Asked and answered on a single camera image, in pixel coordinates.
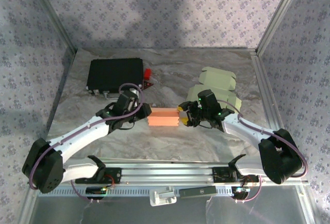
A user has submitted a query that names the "green paper box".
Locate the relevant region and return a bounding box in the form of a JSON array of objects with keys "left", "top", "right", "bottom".
[{"left": 187, "top": 66, "right": 243, "bottom": 111}]

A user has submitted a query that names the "small right controller board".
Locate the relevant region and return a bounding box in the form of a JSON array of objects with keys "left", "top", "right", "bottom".
[{"left": 231, "top": 186, "right": 251, "bottom": 200}]

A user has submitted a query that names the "grey slotted cable duct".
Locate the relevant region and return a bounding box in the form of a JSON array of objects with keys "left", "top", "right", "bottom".
[{"left": 36, "top": 185, "right": 234, "bottom": 197}]

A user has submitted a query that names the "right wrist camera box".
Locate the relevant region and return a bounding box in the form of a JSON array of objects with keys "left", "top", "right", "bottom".
[{"left": 197, "top": 89, "right": 220, "bottom": 114}]

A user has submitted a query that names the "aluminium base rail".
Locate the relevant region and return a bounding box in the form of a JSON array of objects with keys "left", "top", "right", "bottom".
[{"left": 27, "top": 158, "right": 310, "bottom": 186}]

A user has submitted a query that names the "aluminium side rail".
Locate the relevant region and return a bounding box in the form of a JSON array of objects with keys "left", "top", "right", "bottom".
[{"left": 251, "top": 50, "right": 293, "bottom": 163}]

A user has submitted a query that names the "grey metal base panel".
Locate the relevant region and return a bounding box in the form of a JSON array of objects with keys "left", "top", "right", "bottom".
[{"left": 19, "top": 185, "right": 317, "bottom": 224}]

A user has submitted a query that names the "orange paper box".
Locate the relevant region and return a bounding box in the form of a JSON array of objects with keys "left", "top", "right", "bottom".
[{"left": 146, "top": 107, "right": 180, "bottom": 127}]

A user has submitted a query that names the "small controller board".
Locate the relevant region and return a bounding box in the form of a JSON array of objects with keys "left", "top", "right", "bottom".
[
  {"left": 86, "top": 186, "right": 108, "bottom": 200},
  {"left": 231, "top": 186, "right": 251, "bottom": 200}
]

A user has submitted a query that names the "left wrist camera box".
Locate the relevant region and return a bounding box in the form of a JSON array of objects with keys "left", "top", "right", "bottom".
[{"left": 117, "top": 89, "right": 141, "bottom": 113}]

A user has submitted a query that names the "dark rectangular bar device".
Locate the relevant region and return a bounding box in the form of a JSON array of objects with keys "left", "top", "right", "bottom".
[{"left": 179, "top": 185, "right": 218, "bottom": 199}]

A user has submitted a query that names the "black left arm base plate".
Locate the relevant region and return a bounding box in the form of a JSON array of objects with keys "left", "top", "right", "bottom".
[{"left": 74, "top": 167, "right": 122, "bottom": 185}]

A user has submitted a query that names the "white plastic bracket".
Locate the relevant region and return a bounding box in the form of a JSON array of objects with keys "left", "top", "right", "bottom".
[{"left": 149, "top": 185, "right": 177, "bottom": 206}]

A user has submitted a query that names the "black ribbed carrying case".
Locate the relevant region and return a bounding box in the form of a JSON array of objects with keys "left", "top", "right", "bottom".
[{"left": 86, "top": 57, "right": 144, "bottom": 100}]

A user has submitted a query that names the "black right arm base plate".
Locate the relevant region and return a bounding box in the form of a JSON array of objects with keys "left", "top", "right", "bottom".
[{"left": 212, "top": 166, "right": 260, "bottom": 184}]

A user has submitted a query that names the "small left controller board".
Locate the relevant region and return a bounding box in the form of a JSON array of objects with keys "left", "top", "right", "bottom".
[{"left": 86, "top": 186, "right": 108, "bottom": 200}]

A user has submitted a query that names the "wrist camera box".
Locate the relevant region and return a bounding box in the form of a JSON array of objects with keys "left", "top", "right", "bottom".
[
  {"left": 117, "top": 89, "right": 141, "bottom": 113},
  {"left": 197, "top": 89, "right": 220, "bottom": 114}
]

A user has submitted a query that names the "aluminium frame post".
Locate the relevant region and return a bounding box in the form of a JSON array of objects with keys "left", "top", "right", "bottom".
[{"left": 255, "top": 0, "right": 306, "bottom": 56}]

